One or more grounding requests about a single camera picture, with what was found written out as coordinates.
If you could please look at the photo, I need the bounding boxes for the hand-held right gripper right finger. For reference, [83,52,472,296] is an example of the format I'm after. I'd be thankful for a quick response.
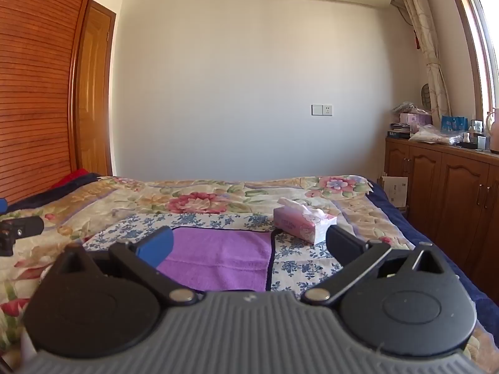
[302,225,457,307]

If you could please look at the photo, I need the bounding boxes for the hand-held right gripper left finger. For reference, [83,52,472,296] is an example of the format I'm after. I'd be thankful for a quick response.
[50,226,198,307]

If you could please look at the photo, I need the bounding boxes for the purple towel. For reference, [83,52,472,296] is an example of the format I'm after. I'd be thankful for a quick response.
[156,228,274,293]

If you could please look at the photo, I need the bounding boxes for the pink tissue box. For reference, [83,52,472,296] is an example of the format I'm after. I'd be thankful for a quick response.
[273,197,338,246]

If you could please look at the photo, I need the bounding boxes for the blue floral white cloth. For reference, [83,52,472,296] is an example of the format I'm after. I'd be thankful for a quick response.
[81,212,353,294]

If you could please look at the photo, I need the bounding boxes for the dark blue blanket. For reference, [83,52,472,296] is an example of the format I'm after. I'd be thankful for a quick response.
[7,172,103,208]

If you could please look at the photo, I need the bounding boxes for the floral quilt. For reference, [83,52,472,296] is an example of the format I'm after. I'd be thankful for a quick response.
[0,174,416,359]

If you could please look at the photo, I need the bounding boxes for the red cloth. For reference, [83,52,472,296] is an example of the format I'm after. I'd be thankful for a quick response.
[52,168,91,190]

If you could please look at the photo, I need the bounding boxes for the white cardboard box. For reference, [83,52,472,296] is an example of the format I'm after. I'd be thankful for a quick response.
[380,175,409,208]

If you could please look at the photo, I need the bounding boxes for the navy bed sheet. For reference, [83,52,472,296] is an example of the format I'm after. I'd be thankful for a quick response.
[366,179,499,349]

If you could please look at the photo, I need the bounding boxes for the wooden cabinet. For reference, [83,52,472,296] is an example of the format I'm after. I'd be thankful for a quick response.
[384,136,499,283]

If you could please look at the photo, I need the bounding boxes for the wooden louvered wardrobe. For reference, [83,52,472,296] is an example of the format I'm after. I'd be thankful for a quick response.
[0,0,103,207]

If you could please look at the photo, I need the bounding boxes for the stack of books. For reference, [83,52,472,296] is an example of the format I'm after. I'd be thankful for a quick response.
[388,122,411,140]

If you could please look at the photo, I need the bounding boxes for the clear plastic bag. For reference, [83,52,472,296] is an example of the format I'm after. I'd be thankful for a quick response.
[409,124,461,145]

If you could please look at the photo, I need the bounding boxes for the wooden door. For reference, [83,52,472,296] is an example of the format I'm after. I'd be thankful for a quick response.
[75,1,117,177]

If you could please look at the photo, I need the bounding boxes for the blue box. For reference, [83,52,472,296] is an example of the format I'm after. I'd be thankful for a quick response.
[441,114,469,132]

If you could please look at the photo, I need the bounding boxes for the small electric fan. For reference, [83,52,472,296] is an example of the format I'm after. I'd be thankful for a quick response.
[420,83,433,114]

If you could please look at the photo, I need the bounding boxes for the pink thermos jug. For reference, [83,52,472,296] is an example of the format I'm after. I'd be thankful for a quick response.
[488,107,499,155]

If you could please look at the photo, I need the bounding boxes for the patterned beige curtain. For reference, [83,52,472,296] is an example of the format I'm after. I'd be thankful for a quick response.
[391,0,453,119]

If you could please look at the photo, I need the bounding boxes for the wooden window frame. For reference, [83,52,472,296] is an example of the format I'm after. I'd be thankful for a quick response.
[442,0,499,129]

